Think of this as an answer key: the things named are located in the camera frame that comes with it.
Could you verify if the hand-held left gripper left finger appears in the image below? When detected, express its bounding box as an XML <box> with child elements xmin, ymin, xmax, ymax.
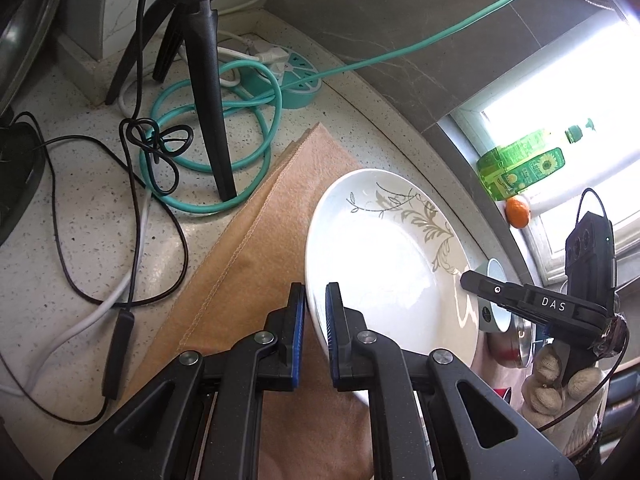
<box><xmin>52</xmin><ymin>282</ymin><xmax>307</xmax><ymax>480</ymax></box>

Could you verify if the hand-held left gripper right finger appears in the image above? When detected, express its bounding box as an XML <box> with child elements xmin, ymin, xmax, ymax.
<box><xmin>325</xmin><ymin>282</ymin><xmax>581</xmax><ymax>480</ymax></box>

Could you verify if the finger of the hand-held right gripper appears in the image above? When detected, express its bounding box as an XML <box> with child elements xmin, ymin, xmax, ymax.
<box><xmin>460</xmin><ymin>270</ymin><xmax>531</xmax><ymax>318</ymax></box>

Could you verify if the large stainless steel bowl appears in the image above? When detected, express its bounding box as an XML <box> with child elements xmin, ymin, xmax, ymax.
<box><xmin>487</xmin><ymin>317</ymin><xmax>536</xmax><ymax>368</ymax></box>

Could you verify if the white leaf-pattern plate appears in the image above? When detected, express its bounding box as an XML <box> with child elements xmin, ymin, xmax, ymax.
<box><xmin>305</xmin><ymin>168</ymin><xmax>480</xmax><ymax>406</ymax></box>

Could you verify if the light blue ceramic bowl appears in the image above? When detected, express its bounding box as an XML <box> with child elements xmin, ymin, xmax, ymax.
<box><xmin>477</xmin><ymin>258</ymin><xmax>511</xmax><ymax>333</ymax></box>

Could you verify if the orange fruit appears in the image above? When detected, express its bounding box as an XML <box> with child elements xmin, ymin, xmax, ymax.
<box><xmin>506</xmin><ymin>195</ymin><xmax>532</xmax><ymax>228</ymax></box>

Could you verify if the peach towel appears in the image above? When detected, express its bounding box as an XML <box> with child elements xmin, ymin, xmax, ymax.
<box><xmin>122</xmin><ymin>122</ymin><xmax>511</xmax><ymax>480</ymax></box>

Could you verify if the green dish soap bottle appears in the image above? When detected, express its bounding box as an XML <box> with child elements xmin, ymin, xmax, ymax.
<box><xmin>476</xmin><ymin>119</ymin><xmax>596</xmax><ymax>202</ymax></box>

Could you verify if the window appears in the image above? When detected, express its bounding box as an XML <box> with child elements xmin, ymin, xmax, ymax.
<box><xmin>450</xmin><ymin>10</ymin><xmax>640</xmax><ymax>281</ymax></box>

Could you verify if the teal round power strip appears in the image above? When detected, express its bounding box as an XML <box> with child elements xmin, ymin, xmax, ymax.
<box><xmin>240</xmin><ymin>47</ymin><xmax>321</xmax><ymax>111</ymax></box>

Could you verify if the black dish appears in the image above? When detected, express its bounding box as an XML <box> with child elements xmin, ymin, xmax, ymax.
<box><xmin>0</xmin><ymin>125</ymin><xmax>46</xmax><ymax>246</ymax></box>

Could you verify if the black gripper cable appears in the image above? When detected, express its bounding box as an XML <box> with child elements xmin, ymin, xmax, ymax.
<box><xmin>537</xmin><ymin>187</ymin><xmax>631</xmax><ymax>431</ymax></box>

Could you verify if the black cable with inline box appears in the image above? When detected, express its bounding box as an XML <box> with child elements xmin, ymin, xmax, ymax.
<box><xmin>0</xmin><ymin>112</ymin><xmax>193</xmax><ymax>426</ymax></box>

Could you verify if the thick white cable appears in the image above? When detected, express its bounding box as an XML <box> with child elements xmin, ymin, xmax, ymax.
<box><xmin>0</xmin><ymin>195</ymin><xmax>151</xmax><ymax>396</ymax></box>

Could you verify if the teal cable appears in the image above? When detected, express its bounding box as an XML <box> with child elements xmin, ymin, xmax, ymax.
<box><xmin>139</xmin><ymin>0</ymin><xmax>576</xmax><ymax>213</ymax></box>

